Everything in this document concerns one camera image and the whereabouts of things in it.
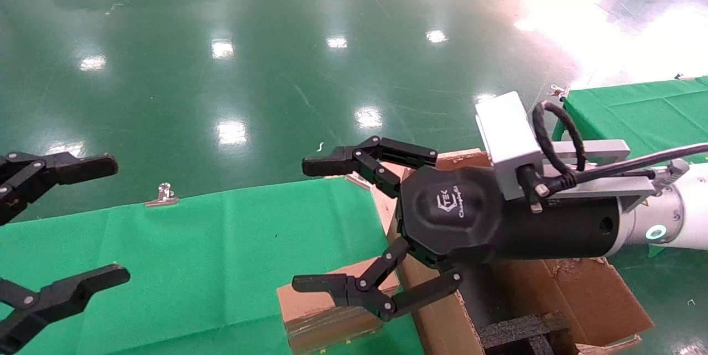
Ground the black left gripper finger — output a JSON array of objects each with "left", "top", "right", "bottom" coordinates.
[
  {"left": 0, "top": 152, "right": 119, "bottom": 226},
  {"left": 0, "top": 264, "right": 131, "bottom": 354}
]

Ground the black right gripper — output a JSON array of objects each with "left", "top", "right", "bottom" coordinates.
[{"left": 292, "top": 135, "right": 620, "bottom": 321}]

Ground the small cardboard box with hole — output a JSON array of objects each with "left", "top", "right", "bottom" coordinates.
[{"left": 277, "top": 258, "right": 400, "bottom": 354}]

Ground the large open cardboard carton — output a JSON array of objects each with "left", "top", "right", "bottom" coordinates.
[{"left": 371, "top": 148, "right": 654, "bottom": 355}]

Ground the green tablecloth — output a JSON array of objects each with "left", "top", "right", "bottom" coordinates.
[
  {"left": 552, "top": 76, "right": 708, "bottom": 259},
  {"left": 0, "top": 177, "right": 426, "bottom": 355}
]

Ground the black foam insert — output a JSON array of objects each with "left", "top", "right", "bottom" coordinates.
[{"left": 478, "top": 314, "right": 570, "bottom": 355}]

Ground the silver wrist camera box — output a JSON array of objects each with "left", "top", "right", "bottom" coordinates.
[{"left": 475, "top": 91, "right": 545, "bottom": 202}]

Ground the black camera cable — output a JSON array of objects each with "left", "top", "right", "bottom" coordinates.
[{"left": 531, "top": 101, "right": 708, "bottom": 191}]

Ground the silver camera mount bracket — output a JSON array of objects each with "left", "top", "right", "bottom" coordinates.
[{"left": 539, "top": 139, "right": 689, "bottom": 213}]

